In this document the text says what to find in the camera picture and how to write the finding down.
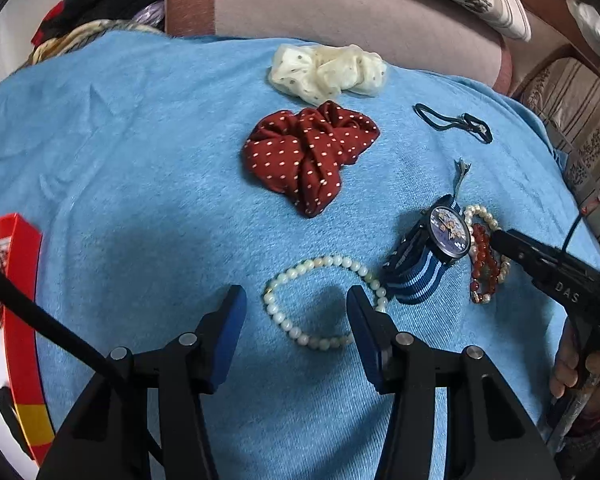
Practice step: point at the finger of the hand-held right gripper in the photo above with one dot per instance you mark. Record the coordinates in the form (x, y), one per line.
(510, 247)

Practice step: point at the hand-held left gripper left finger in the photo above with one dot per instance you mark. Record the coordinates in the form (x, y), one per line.
(234, 322)

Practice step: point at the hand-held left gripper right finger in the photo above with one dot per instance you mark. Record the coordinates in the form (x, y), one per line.
(361, 327)

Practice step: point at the red box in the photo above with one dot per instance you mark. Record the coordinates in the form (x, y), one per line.
(22, 320)

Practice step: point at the person's right forearm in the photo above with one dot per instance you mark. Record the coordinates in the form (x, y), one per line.
(597, 440)

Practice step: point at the person's right hand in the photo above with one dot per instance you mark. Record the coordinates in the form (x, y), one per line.
(567, 360)

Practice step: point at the small silver hair clip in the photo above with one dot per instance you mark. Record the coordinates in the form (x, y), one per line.
(461, 172)

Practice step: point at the brown patterned sofa cover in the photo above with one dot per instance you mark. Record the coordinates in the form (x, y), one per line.
(580, 115)

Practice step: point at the light blue blanket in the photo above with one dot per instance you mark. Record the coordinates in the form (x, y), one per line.
(145, 170)

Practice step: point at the red polka dot scrunchie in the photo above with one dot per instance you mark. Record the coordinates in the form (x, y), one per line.
(305, 157)

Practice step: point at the white patterned cloth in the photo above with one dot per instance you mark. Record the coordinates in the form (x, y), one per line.
(597, 25)

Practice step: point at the cream dotted scrunchie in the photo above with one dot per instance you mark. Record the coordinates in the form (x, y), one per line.
(325, 72)

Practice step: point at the pink sofa cushion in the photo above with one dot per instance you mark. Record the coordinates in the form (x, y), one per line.
(330, 10)

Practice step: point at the yellow patterned cloth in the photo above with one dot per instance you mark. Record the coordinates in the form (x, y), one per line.
(80, 37)

